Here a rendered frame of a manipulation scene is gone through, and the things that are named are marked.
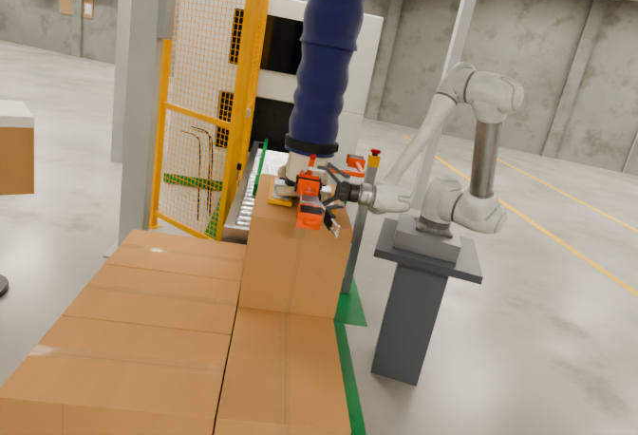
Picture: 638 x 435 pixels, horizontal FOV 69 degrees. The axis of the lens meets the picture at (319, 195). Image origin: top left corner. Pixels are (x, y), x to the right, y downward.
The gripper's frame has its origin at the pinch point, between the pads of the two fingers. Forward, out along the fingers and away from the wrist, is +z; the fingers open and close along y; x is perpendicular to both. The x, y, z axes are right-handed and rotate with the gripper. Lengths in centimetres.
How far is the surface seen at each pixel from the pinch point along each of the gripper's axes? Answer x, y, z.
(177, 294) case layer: -3, 54, 44
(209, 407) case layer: -61, 54, 21
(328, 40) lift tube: 15, -54, 1
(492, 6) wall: 1056, -230, -456
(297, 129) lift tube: 17.8, -17.6, 6.7
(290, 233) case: -5.2, 18.6, 3.7
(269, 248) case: -5.3, 26.2, 10.7
